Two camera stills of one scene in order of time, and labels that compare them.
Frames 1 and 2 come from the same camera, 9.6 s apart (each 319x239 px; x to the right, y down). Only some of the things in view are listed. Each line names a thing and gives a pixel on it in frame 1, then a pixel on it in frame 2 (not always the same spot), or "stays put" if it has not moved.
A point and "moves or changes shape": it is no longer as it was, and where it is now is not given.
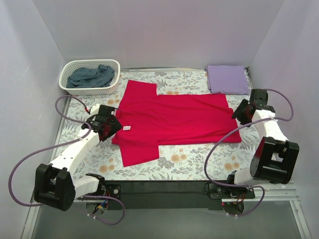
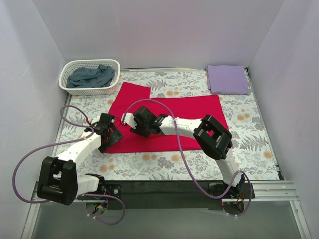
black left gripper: x=110 y=127 -> x=111 y=137
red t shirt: x=149 y=120 moves or changes shape
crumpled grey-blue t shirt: x=86 y=77 stays put
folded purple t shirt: x=228 y=79 stays put
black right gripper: x=241 y=112 -> x=139 y=129
